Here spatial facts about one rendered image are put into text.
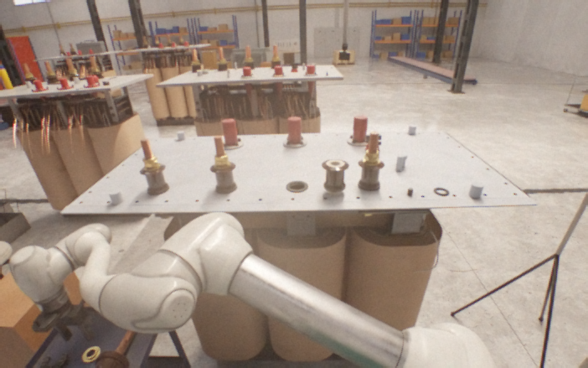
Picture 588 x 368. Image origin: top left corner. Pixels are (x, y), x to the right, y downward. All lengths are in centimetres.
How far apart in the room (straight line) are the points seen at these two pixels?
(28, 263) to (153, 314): 57
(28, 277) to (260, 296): 70
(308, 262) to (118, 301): 85
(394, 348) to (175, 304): 42
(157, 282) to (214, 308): 102
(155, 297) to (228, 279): 15
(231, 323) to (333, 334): 108
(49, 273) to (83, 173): 265
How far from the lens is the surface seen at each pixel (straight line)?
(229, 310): 158
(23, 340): 171
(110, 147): 334
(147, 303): 57
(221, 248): 64
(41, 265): 108
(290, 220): 119
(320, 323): 62
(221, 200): 104
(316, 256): 126
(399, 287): 148
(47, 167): 393
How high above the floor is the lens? 189
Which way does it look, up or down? 29 degrees down
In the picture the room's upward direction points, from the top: 2 degrees counter-clockwise
